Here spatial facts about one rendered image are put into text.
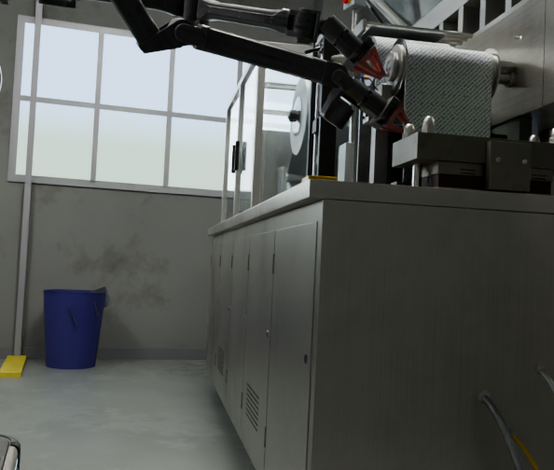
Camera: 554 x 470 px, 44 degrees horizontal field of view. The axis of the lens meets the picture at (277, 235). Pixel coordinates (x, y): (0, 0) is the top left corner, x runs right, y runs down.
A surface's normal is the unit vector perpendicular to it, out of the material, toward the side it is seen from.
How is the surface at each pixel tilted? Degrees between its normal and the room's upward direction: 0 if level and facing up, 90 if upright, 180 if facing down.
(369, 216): 90
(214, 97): 90
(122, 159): 90
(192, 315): 90
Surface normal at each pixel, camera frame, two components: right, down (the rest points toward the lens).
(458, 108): 0.18, -0.03
